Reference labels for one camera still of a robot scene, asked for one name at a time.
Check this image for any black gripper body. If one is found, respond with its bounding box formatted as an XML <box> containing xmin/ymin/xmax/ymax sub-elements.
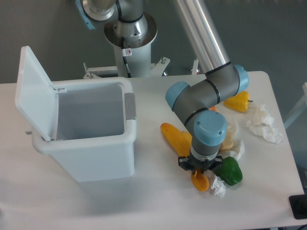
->
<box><xmin>186</xmin><ymin>155</ymin><xmax>216</xmax><ymax>171</ymax></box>

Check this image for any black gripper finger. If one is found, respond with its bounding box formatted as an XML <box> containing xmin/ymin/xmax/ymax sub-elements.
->
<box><xmin>207</xmin><ymin>155</ymin><xmax>223</xmax><ymax>171</ymax></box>
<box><xmin>178</xmin><ymin>156</ymin><xmax>196</xmax><ymax>174</ymax></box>

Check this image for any long yellow baguette bread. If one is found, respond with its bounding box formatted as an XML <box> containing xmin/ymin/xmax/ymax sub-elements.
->
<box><xmin>160</xmin><ymin>123</ymin><xmax>209</xmax><ymax>192</ymax></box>

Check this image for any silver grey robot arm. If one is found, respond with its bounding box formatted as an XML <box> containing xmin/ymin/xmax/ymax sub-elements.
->
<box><xmin>76</xmin><ymin>0</ymin><xmax>249</xmax><ymax>173</ymax></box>

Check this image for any pale oval bread piece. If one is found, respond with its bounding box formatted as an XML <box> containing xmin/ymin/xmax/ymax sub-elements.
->
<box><xmin>219</xmin><ymin>131</ymin><xmax>234</xmax><ymax>151</ymax></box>

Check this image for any crumpled tissue under bread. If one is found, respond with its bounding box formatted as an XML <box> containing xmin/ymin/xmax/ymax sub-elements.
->
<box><xmin>219</xmin><ymin>119</ymin><xmax>245</xmax><ymax>161</ymax></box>

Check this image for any round knotted bread roll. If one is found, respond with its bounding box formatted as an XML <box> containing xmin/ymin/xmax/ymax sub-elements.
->
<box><xmin>209</xmin><ymin>106</ymin><xmax>218</xmax><ymax>112</ymax></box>

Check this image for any green bell pepper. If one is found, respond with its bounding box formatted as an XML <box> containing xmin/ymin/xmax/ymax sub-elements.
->
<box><xmin>213</xmin><ymin>156</ymin><xmax>243</xmax><ymax>186</ymax></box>

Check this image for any small crumpled white tissue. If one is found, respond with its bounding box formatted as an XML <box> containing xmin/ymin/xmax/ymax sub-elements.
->
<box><xmin>211</xmin><ymin>174</ymin><xmax>226</xmax><ymax>198</ymax></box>

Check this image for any large crumpled white tissue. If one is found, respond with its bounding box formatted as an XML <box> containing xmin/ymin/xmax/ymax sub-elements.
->
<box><xmin>245</xmin><ymin>104</ymin><xmax>283</xmax><ymax>144</ymax></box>

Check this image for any yellow bell pepper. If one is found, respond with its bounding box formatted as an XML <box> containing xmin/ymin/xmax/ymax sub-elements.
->
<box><xmin>224</xmin><ymin>91</ymin><xmax>252</xmax><ymax>113</ymax></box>

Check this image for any black device at edge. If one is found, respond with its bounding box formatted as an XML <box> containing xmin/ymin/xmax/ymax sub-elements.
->
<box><xmin>289</xmin><ymin>194</ymin><xmax>307</xmax><ymax>219</ymax></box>

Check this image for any white trash bin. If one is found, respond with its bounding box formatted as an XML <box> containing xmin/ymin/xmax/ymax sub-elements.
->
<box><xmin>31</xmin><ymin>77</ymin><xmax>137</xmax><ymax>182</ymax></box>

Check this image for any white bin lid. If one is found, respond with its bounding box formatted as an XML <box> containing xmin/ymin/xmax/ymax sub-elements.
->
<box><xmin>15</xmin><ymin>46</ymin><xmax>67</xmax><ymax>141</ymax></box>

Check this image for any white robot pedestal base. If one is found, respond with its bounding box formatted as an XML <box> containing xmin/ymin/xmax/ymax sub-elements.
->
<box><xmin>83</xmin><ymin>44</ymin><xmax>201</xmax><ymax>80</ymax></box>

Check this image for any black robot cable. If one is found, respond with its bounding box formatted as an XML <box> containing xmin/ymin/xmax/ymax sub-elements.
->
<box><xmin>120</xmin><ymin>35</ymin><xmax>132</xmax><ymax>78</ymax></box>

